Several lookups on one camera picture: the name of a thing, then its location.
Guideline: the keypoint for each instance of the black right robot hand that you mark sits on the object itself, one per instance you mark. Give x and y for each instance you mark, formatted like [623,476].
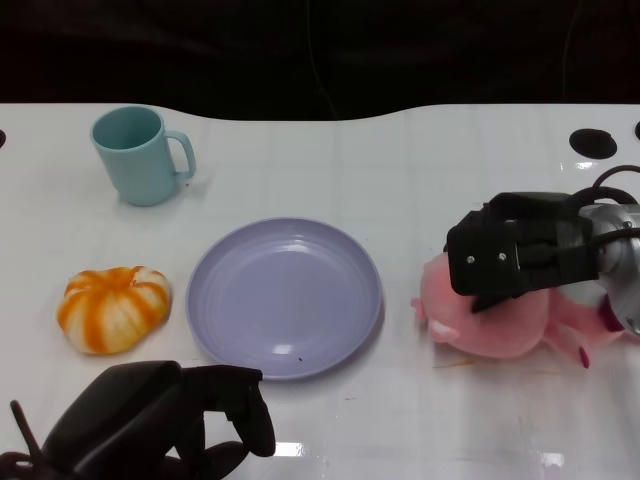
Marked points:
[490,265]

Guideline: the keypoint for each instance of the black backdrop cloth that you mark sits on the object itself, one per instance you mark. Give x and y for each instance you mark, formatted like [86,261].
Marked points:
[200,50]

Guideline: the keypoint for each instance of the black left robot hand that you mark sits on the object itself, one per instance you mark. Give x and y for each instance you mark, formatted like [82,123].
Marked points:
[130,420]

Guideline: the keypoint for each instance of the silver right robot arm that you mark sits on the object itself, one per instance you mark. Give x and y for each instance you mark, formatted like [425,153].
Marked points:
[625,260]

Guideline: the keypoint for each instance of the pink plush doll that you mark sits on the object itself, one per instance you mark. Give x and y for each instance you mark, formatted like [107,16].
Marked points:
[500,335]

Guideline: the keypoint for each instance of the lavender plastic plate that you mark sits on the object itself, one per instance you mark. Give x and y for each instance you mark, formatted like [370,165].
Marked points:
[285,300]

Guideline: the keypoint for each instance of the teal plastic mug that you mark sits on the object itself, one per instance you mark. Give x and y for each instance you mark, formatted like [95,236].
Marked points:
[135,170]

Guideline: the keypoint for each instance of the orange striped pumpkin toy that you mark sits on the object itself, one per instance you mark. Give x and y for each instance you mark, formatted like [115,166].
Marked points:
[112,312]

